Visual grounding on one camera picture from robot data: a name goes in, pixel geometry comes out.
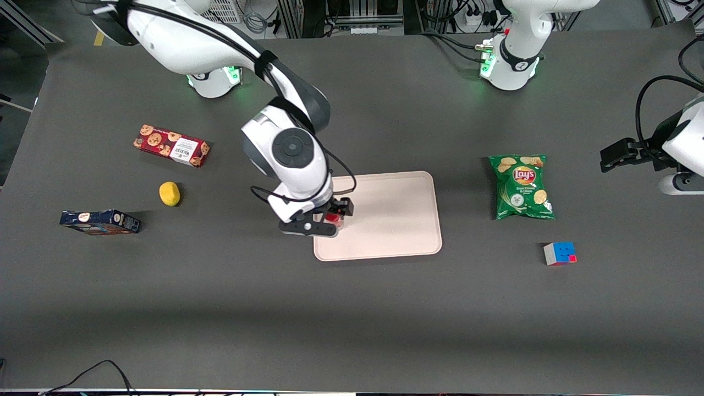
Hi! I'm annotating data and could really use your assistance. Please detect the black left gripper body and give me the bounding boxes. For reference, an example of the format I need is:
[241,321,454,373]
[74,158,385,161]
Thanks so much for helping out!
[630,136,669,169]

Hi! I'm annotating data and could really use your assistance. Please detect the white rectangular tray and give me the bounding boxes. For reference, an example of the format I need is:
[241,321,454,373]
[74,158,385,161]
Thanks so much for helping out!
[312,170,443,262]

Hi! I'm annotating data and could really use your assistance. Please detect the green Lays chips bag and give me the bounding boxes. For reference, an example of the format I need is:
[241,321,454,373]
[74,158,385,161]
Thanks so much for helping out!
[488,155,556,221]

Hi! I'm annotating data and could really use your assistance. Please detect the colourful Rubik's cube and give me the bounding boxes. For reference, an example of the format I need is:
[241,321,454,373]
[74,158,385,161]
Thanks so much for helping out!
[543,241,578,267]

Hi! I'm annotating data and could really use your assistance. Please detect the yellow lemon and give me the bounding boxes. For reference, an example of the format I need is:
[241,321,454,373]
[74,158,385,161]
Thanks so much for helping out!
[159,181,182,207]

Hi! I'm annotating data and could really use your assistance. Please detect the red Walkers cookie box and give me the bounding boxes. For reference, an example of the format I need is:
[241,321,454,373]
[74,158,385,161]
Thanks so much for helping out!
[133,124,211,168]

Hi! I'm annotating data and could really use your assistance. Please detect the dark blue snack box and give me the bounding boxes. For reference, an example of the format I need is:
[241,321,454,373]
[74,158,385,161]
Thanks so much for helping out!
[59,209,141,236]

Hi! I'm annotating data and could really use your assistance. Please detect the white power strip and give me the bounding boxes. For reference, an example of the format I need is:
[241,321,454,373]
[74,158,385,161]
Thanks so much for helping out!
[461,4,496,28]

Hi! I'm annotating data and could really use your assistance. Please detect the black equipment rack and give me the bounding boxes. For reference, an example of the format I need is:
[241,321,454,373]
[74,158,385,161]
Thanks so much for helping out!
[278,0,405,38]

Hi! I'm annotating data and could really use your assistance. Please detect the white perforated box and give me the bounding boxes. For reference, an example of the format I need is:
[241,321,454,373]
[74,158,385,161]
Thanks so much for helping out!
[206,0,244,24]

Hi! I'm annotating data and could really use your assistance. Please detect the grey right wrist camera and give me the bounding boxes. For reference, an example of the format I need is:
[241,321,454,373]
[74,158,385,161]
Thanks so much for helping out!
[278,219,339,238]

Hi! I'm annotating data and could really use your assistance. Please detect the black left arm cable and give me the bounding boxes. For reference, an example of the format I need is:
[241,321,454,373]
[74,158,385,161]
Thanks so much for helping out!
[634,33,704,157]

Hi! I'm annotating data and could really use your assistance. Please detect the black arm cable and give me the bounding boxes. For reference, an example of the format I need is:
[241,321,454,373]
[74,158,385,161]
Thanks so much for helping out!
[634,33,704,157]
[91,0,358,205]

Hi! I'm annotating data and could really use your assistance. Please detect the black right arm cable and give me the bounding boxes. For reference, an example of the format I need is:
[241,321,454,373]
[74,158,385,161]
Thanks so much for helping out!
[91,0,358,205]

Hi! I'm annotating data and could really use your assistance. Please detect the grey coiled cable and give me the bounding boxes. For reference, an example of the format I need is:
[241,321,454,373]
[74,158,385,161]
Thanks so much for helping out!
[242,8,271,35]

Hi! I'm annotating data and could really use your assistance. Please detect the black base cables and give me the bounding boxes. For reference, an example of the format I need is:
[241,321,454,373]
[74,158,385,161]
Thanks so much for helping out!
[421,27,487,62]

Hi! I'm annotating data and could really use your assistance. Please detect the black cable on table edge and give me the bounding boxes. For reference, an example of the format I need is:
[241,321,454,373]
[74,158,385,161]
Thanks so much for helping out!
[38,360,138,396]

